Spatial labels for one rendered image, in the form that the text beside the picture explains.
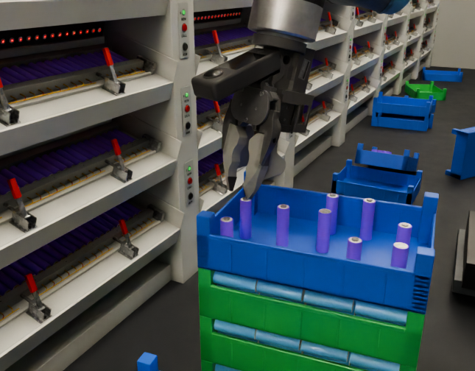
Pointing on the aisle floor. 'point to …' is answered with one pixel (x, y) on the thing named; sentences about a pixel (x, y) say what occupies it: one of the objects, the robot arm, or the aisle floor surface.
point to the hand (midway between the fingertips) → (237, 185)
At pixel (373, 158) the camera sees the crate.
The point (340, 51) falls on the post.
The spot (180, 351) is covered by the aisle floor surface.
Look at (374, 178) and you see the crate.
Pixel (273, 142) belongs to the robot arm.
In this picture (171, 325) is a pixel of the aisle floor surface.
